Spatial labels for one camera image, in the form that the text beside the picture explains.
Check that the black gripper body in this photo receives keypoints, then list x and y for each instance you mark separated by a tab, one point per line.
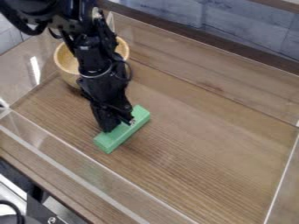
105	85

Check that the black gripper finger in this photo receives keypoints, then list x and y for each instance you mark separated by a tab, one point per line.
125	115
105	116

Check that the green rectangular block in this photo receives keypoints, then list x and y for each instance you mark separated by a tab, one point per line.
109	141

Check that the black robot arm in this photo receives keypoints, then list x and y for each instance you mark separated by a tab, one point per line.
78	22

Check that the wooden bowl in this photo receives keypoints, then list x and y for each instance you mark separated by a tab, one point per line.
67	63

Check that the clear acrylic enclosure wall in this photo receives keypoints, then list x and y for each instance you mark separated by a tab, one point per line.
205	163

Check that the black metal bracket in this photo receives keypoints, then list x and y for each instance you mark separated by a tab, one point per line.
41	212

